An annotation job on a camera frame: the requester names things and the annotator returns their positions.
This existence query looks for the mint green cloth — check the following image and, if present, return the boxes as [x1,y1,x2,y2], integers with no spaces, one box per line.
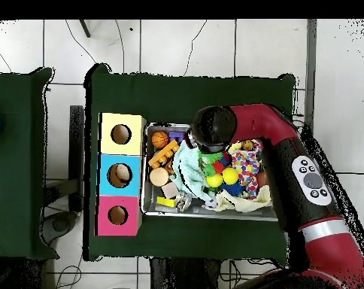
[169,141,214,202]

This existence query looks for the wooden box with three holes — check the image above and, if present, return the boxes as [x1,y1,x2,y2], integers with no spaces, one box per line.
[93,111,147,237]

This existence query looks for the orange toy brick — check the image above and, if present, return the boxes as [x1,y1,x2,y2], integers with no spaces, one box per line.
[147,139,180,169]

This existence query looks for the green spiky ball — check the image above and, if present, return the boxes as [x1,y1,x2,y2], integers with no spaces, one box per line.
[198,150,225,178]

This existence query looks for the round wooden cylinder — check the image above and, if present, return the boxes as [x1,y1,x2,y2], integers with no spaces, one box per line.
[148,166,171,187]

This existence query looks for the orange mini basketball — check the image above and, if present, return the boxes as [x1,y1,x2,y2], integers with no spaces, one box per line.
[150,130,170,150]

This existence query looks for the beige wooden block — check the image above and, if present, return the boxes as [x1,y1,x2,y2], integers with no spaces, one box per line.
[161,181,180,199]

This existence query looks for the yellow block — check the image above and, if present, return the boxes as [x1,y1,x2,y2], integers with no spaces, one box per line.
[156,196,177,208]

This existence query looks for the large yellow ball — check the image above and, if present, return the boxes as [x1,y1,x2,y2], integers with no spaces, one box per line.
[221,166,240,186]

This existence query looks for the dark green table cloth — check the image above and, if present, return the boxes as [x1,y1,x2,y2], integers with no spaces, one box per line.
[83,62,297,262]
[0,66,60,260]

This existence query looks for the colourful dotted cloth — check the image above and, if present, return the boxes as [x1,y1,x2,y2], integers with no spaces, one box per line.
[230,141,262,200]

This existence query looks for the cream cloth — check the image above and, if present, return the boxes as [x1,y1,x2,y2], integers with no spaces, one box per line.
[213,184,273,213]

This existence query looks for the dark metal leg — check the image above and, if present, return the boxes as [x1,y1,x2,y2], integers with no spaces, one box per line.
[78,19,92,38]

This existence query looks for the wire mesh bin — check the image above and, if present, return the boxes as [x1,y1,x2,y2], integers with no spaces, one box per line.
[141,121,279,222]

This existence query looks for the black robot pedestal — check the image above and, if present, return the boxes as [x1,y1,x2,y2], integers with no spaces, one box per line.
[150,257,222,289]

